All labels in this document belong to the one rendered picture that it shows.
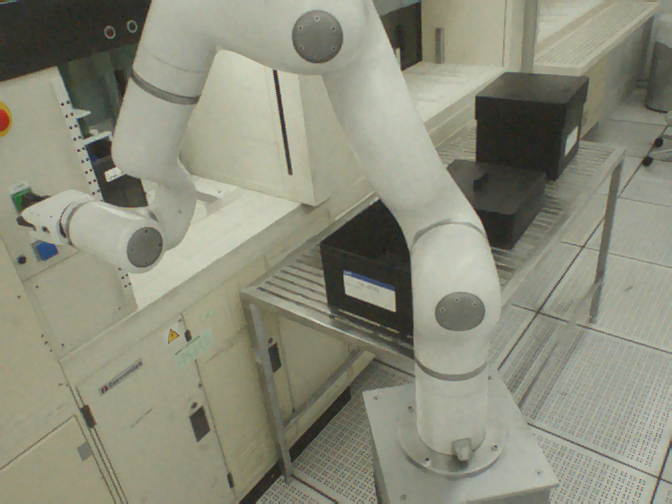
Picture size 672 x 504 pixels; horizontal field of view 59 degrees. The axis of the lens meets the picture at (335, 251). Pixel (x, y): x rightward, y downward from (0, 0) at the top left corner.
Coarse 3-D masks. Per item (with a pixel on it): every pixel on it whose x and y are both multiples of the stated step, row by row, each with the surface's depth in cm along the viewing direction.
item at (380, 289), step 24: (360, 216) 146; (384, 216) 155; (336, 240) 140; (360, 240) 148; (384, 240) 158; (336, 264) 134; (360, 264) 129; (384, 264) 125; (408, 264) 153; (336, 288) 138; (360, 288) 133; (384, 288) 128; (408, 288) 123; (360, 312) 137; (384, 312) 132; (408, 312) 127
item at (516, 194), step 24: (456, 168) 179; (480, 168) 177; (504, 168) 175; (480, 192) 164; (504, 192) 162; (528, 192) 161; (480, 216) 157; (504, 216) 153; (528, 216) 164; (504, 240) 156
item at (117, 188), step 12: (72, 108) 147; (108, 132) 152; (84, 144) 148; (96, 144) 157; (108, 144) 153; (108, 156) 143; (96, 168) 142; (108, 168) 144; (108, 180) 145; (120, 180) 148; (132, 180) 151; (108, 192) 146; (120, 192) 149; (132, 192) 151; (144, 192) 154; (120, 204) 149; (132, 204) 152; (144, 204) 155
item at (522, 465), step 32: (384, 416) 111; (512, 416) 108; (384, 448) 105; (512, 448) 102; (384, 480) 99; (416, 480) 99; (448, 480) 98; (480, 480) 98; (512, 480) 97; (544, 480) 96
